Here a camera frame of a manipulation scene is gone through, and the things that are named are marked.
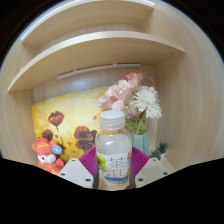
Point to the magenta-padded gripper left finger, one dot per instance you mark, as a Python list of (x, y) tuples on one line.
[(76, 171)]

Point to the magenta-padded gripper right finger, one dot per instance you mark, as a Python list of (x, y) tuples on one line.
[(149, 171)]

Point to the clear plastic drink bottle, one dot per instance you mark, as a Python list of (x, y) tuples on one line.
[(113, 148)]

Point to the spiky succulent in white pot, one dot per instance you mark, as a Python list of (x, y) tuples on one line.
[(163, 146)]

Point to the pale teal vase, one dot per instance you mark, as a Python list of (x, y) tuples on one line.
[(141, 143)]

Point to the red plush toy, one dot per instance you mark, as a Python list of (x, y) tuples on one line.
[(46, 156)]

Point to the yellow poppy flower painting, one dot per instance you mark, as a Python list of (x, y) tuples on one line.
[(70, 110)]

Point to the pink and white flower bouquet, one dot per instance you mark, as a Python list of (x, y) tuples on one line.
[(133, 96)]

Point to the white light bar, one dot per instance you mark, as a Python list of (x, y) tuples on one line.
[(100, 70)]

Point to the light wooden shelf unit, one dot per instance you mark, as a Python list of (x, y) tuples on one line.
[(100, 46)]

